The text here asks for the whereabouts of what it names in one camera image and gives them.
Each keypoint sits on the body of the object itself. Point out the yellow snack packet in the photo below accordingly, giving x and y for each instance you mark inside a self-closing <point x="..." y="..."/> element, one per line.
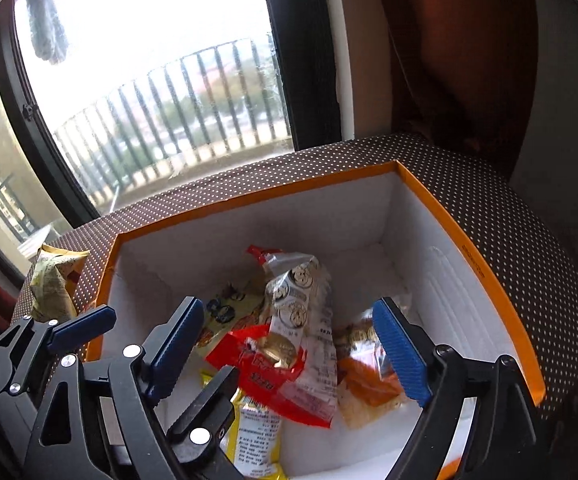
<point x="252" y="442"/>

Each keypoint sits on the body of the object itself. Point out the orange printed snack packet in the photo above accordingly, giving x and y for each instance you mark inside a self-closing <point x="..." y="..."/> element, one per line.
<point x="233" y="308"/>

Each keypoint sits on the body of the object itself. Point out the orange snack clear pouch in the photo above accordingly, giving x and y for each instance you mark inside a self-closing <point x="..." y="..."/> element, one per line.
<point x="368" y="387"/>

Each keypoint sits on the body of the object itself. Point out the red clear cookie snack bag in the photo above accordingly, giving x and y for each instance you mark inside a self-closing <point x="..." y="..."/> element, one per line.
<point x="287" y="361"/>

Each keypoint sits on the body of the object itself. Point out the hanging grey cloth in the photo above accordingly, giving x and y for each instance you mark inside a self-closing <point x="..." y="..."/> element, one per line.
<point x="44" y="15"/>

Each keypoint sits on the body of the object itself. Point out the yellow honey butter chip bag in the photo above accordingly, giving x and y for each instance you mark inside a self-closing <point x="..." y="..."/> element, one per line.
<point x="53" y="283"/>

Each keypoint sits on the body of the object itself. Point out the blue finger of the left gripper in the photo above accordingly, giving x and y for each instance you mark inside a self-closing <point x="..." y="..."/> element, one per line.
<point x="196" y="435"/>
<point x="28" y="350"/>

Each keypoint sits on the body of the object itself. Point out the black window frame post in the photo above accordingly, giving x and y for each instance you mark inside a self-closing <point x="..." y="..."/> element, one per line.
<point x="304" y="45"/>

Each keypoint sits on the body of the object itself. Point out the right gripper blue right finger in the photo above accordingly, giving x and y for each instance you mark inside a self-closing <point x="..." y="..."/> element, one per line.
<point x="478" y="419"/>

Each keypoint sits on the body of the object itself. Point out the balcony metal railing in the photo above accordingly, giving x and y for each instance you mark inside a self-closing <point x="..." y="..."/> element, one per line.
<point x="207" y="110"/>

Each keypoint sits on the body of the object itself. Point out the dark red curtain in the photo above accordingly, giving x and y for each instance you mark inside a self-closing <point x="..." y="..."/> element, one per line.
<point x="470" y="67"/>

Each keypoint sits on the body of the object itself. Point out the orange cardboard box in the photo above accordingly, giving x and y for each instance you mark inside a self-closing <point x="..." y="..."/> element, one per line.
<point x="357" y="237"/>

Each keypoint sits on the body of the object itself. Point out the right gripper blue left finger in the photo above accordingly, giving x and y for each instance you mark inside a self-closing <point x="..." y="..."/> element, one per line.
<point x="97" y="419"/>

